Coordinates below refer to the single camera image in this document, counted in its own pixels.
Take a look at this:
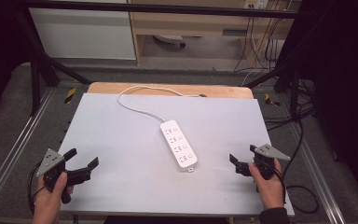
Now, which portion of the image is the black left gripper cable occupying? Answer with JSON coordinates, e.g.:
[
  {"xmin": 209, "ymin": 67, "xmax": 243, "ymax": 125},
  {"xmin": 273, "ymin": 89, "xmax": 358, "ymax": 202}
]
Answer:
[{"xmin": 27, "ymin": 161, "xmax": 47, "ymax": 217}]

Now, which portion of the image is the white floor power strip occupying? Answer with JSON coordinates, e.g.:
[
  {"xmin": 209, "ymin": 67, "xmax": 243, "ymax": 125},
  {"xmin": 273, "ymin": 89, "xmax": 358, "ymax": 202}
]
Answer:
[{"xmin": 153, "ymin": 34, "xmax": 186, "ymax": 49}]

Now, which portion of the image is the white board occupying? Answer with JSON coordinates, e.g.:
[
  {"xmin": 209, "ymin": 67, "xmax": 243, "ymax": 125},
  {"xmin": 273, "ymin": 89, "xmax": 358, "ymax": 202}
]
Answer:
[{"xmin": 57, "ymin": 92, "xmax": 296, "ymax": 217}]

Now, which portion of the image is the white cabinet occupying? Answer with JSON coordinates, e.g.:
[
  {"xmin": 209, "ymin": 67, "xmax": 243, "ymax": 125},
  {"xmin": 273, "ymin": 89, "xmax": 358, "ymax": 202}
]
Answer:
[{"xmin": 28, "ymin": 0, "xmax": 137, "ymax": 61}]

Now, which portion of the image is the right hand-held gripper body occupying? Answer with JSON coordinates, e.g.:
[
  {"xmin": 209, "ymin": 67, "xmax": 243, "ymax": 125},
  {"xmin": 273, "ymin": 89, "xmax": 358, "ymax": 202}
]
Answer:
[{"xmin": 243, "ymin": 143, "xmax": 292, "ymax": 194}]

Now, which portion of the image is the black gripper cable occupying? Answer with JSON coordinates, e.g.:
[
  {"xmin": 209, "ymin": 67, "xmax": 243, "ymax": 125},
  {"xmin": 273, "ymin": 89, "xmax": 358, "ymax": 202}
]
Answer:
[
  {"xmin": 279, "ymin": 102, "xmax": 321, "ymax": 215},
  {"xmin": 27, "ymin": 161, "xmax": 47, "ymax": 217}
]

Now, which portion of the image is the person's right hand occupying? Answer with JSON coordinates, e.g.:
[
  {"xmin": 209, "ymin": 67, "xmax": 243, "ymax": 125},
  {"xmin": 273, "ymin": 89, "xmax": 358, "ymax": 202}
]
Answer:
[{"xmin": 247, "ymin": 158, "xmax": 286, "ymax": 210}]

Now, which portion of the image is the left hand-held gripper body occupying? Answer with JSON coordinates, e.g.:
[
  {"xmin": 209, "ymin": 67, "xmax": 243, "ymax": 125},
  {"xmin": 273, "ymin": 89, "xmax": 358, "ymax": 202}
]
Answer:
[{"xmin": 36, "ymin": 148, "xmax": 76, "ymax": 205}]

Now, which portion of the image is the aluminium rail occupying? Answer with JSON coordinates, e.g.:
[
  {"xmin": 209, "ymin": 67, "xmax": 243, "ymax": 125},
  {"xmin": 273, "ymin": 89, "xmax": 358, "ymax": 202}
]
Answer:
[
  {"xmin": 0, "ymin": 88, "xmax": 54, "ymax": 206},
  {"xmin": 290, "ymin": 122, "xmax": 347, "ymax": 224}
]

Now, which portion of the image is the white wall socket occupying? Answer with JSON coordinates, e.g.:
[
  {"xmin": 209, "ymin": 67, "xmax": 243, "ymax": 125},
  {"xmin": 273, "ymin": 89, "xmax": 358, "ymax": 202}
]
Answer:
[{"xmin": 242, "ymin": 0, "xmax": 269, "ymax": 10}]

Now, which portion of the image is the black metal stand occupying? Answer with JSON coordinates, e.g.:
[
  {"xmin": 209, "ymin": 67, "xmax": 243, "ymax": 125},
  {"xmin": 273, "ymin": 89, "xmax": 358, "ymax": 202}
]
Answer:
[
  {"xmin": 245, "ymin": 12, "xmax": 318, "ymax": 120},
  {"xmin": 13, "ymin": 8, "xmax": 94, "ymax": 117}
]

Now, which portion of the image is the person's left hand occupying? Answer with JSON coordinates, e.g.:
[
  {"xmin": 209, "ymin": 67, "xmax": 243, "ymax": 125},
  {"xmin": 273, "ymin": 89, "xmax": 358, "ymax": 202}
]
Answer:
[{"xmin": 32, "ymin": 172, "xmax": 76, "ymax": 224}]

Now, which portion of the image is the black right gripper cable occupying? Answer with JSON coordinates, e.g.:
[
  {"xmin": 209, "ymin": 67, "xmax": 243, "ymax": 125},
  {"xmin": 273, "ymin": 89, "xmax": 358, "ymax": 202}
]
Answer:
[{"xmin": 279, "ymin": 102, "xmax": 321, "ymax": 215}]

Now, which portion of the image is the black metal frame bar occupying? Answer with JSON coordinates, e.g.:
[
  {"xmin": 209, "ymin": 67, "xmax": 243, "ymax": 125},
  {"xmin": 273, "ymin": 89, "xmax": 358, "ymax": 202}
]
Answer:
[{"xmin": 18, "ymin": 0, "xmax": 306, "ymax": 19}]

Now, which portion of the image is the wooden desk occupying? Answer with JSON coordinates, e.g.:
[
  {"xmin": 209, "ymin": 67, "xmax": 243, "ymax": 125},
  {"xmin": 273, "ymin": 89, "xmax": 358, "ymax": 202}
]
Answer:
[{"xmin": 127, "ymin": 0, "xmax": 302, "ymax": 67}]

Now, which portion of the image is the white power strip cable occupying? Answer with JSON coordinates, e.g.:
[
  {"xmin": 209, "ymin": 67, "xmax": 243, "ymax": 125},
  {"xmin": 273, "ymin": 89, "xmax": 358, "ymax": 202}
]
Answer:
[{"xmin": 117, "ymin": 85, "xmax": 208, "ymax": 123}]

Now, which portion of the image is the wooden table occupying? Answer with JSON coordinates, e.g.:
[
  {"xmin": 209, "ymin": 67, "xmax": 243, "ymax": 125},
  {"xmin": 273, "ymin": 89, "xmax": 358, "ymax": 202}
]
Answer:
[{"xmin": 87, "ymin": 81, "xmax": 255, "ymax": 100}]

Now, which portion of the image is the bundle of background cables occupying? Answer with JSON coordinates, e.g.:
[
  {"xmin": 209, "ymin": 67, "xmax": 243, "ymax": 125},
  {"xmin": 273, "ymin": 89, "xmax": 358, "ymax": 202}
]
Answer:
[{"xmin": 233, "ymin": 0, "xmax": 293, "ymax": 88}]

